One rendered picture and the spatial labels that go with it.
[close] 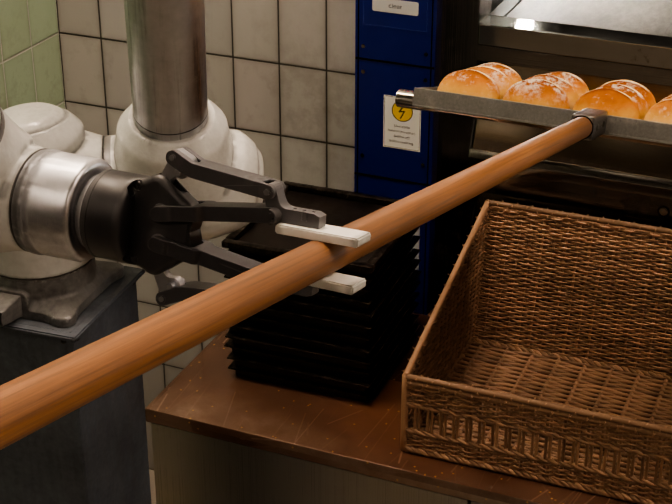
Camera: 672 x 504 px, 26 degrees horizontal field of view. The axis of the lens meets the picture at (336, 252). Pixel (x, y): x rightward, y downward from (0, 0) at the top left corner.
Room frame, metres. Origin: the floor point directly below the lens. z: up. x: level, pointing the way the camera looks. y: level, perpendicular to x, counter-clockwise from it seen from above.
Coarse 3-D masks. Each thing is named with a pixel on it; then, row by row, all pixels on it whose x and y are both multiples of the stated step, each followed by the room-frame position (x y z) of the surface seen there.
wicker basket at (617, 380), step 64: (512, 256) 2.44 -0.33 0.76; (576, 256) 2.40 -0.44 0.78; (640, 256) 2.36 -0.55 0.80; (448, 320) 2.28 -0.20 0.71; (512, 320) 2.41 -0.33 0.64; (576, 320) 2.36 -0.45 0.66; (640, 320) 2.33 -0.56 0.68; (448, 384) 2.03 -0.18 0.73; (512, 384) 2.25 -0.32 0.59; (576, 384) 2.26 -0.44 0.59; (640, 384) 2.26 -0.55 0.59; (448, 448) 2.03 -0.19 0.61; (512, 448) 2.05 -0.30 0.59; (576, 448) 1.95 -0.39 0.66; (640, 448) 1.91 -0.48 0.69
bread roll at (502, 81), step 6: (480, 66) 2.15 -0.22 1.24; (486, 66) 2.14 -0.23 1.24; (486, 72) 2.12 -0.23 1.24; (492, 72) 2.12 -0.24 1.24; (498, 72) 2.13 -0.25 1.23; (492, 78) 2.11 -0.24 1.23; (498, 78) 2.11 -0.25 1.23; (504, 78) 2.12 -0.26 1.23; (498, 84) 2.11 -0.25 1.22; (504, 84) 2.11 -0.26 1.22; (510, 84) 2.12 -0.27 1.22; (504, 90) 2.11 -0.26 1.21
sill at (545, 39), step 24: (480, 24) 2.54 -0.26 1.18; (504, 24) 2.53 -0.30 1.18; (528, 24) 2.53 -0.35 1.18; (552, 24) 2.53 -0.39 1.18; (528, 48) 2.50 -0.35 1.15; (552, 48) 2.48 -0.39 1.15; (576, 48) 2.47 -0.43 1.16; (600, 48) 2.45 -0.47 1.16; (624, 48) 2.43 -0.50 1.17; (648, 48) 2.42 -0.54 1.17
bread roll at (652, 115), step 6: (660, 102) 1.96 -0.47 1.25; (666, 102) 1.95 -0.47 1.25; (654, 108) 1.96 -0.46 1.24; (660, 108) 1.95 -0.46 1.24; (666, 108) 1.94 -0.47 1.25; (648, 114) 1.96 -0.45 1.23; (654, 114) 1.95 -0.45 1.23; (660, 114) 1.94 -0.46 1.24; (666, 114) 1.94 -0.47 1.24; (648, 120) 1.95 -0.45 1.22; (654, 120) 1.94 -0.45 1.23; (660, 120) 1.93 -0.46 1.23; (666, 120) 1.93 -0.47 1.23
